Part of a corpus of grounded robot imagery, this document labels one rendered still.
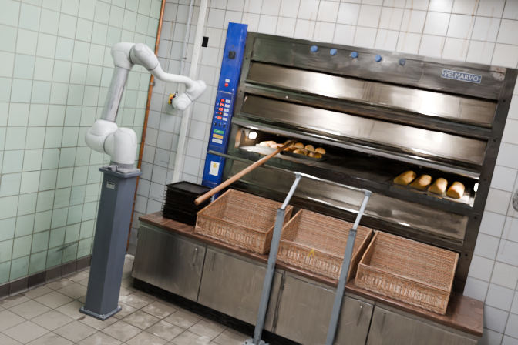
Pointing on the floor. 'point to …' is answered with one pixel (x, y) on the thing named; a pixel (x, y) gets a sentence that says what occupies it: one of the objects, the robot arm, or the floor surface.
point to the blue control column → (230, 67)
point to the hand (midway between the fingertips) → (172, 99)
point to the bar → (278, 246)
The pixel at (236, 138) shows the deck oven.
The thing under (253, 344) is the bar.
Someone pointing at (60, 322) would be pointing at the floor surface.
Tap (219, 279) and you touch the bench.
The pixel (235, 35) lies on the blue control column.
